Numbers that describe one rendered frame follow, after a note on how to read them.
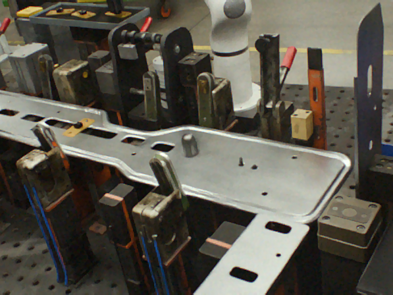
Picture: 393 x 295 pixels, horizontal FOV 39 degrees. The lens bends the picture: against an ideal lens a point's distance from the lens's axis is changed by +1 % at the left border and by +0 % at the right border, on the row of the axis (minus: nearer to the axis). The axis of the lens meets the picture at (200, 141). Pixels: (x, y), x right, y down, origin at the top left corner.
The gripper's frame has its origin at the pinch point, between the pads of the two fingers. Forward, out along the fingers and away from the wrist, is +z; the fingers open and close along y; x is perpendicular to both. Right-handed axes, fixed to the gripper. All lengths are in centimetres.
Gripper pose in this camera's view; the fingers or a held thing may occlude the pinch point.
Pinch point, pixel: (115, 4)
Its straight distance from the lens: 163.8
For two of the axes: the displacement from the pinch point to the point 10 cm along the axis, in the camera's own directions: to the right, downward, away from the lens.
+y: -6.9, 4.6, -5.6
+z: 1.5, 8.5, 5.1
